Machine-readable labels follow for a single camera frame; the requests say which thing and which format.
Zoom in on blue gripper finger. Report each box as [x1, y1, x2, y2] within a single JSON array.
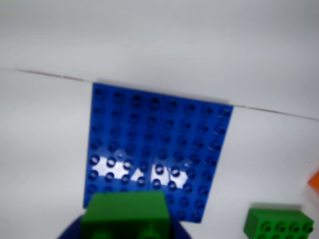
[[169, 218, 192, 239], [55, 215, 87, 239]]

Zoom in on green 2x2 toy block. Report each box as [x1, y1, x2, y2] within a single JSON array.
[[80, 191, 173, 239]]

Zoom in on green 2x4 toy block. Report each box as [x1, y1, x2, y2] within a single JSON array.
[[243, 208, 316, 239]]

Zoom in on orange 2x4 toy block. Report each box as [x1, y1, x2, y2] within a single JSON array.
[[307, 170, 319, 194]]

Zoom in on blue 8x8 studded baseplate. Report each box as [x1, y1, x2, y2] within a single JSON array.
[[83, 82, 235, 224]]

